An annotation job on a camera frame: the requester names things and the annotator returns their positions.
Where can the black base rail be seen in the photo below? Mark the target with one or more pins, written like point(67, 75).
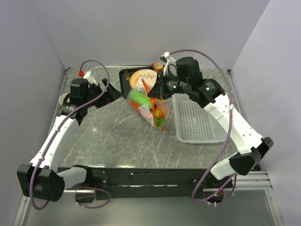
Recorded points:
point(119, 183)

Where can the clear zip bag orange zipper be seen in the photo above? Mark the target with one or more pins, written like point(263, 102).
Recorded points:
point(148, 114)

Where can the white plastic basket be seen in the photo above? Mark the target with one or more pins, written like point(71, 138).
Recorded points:
point(193, 124)

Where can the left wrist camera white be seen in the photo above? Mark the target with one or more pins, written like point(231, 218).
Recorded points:
point(89, 76)

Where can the orange ceramic cup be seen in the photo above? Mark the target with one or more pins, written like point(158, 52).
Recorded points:
point(158, 66)

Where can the black serving tray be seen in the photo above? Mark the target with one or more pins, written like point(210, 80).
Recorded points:
point(124, 84)

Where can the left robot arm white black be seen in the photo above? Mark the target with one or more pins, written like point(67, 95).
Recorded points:
point(40, 178)

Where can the green mug white inside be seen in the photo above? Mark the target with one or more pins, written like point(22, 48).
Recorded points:
point(63, 98)

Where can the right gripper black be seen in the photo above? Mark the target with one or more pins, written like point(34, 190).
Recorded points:
point(156, 92)

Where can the gold fork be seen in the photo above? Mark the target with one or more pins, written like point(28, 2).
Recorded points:
point(127, 75)

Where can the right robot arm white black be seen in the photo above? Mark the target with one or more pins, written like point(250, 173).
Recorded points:
point(183, 76)

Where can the orange carrot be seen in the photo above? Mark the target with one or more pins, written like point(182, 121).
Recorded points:
point(134, 105)

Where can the cream orange plate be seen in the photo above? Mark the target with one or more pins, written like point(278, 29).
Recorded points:
point(147, 75)

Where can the green cucumber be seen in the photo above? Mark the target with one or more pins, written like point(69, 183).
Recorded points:
point(140, 98)

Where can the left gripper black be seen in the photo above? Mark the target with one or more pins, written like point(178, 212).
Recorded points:
point(111, 94)

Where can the yellow pear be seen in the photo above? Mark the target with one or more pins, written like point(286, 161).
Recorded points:
point(158, 113)

